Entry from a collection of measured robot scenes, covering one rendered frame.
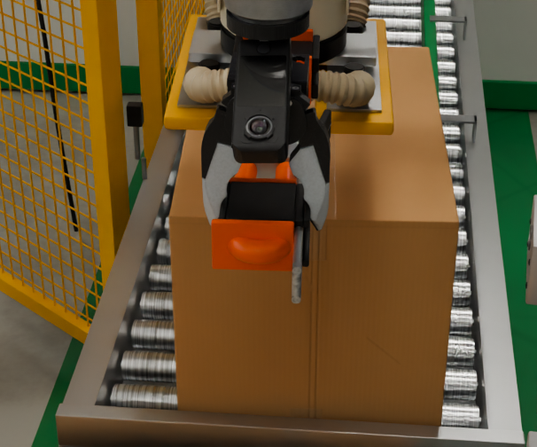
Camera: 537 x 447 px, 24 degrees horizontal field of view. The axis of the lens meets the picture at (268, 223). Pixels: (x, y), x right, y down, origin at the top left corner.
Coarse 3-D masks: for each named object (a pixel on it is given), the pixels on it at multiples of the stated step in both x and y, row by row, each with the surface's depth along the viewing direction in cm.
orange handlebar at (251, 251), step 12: (240, 168) 126; (252, 168) 126; (276, 168) 127; (288, 168) 126; (240, 240) 115; (252, 240) 115; (264, 240) 115; (276, 240) 115; (240, 252) 114; (252, 252) 114; (264, 252) 114; (276, 252) 114; (288, 252) 115
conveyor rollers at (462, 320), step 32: (384, 0) 358; (416, 0) 358; (448, 0) 357; (416, 32) 335; (448, 32) 335; (448, 64) 319; (448, 96) 304; (448, 128) 289; (448, 160) 281; (160, 256) 247; (160, 288) 240; (128, 352) 217; (160, 352) 218; (448, 352) 219; (128, 384) 210; (448, 384) 212; (448, 416) 204
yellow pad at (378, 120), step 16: (352, 32) 179; (368, 32) 184; (384, 32) 186; (384, 48) 181; (352, 64) 169; (384, 64) 176; (384, 80) 172; (384, 96) 168; (320, 112) 163; (336, 112) 163; (352, 112) 164; (368, 112) 163; (384, 112) 164; (336, 128) 162; (352, 128) 162; (368, 128) 162; (384, 128) 162
